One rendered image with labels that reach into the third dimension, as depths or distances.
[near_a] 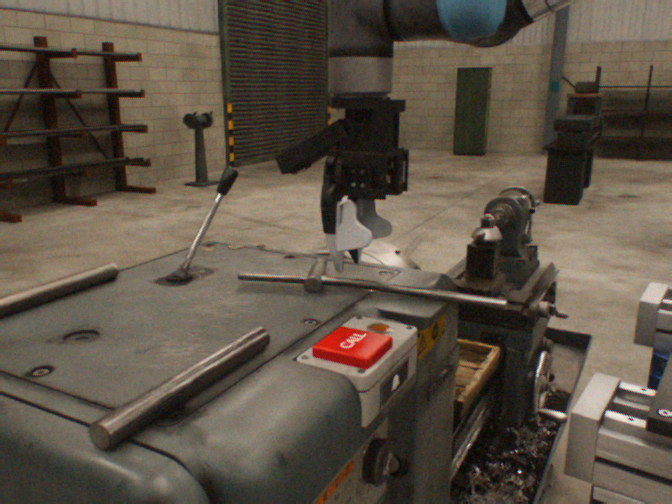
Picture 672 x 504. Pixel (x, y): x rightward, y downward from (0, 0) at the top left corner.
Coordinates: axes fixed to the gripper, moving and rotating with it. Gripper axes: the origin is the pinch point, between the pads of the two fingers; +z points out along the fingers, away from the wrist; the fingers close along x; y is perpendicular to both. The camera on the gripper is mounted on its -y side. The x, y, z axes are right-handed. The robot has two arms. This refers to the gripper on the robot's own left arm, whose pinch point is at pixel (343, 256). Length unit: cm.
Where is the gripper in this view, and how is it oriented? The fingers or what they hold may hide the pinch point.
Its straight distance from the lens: 77.9
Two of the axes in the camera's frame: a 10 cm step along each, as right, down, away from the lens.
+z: 0.0, 9.6, 2.7
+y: 8.8, 1.3, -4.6
